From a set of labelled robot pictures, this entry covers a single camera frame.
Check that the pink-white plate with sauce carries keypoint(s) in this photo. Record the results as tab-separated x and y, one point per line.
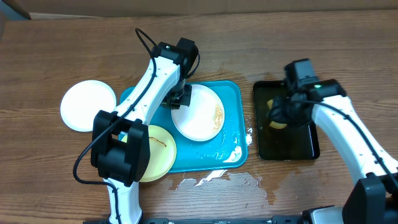
204	118

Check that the yellow plate with sauce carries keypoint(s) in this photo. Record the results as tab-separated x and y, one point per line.
154	156

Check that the black water tray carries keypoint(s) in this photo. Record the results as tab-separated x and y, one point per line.
285	143

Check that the brown cardboard backdrop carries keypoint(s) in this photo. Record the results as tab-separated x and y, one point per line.
119	8

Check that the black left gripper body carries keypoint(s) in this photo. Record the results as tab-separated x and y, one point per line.
181	95

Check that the white plate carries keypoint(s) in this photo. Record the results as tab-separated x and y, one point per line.
81	103

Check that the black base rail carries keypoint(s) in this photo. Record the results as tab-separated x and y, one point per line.
283	219

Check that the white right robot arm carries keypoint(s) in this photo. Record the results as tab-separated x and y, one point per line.
373	171

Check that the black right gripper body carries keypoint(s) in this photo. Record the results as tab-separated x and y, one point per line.
285	112

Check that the teal plastic tray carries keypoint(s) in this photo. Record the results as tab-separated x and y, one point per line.
226	150

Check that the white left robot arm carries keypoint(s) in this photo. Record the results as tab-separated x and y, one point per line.
120	147

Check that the green yellow sponge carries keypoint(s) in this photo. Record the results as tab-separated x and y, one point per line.
273	124

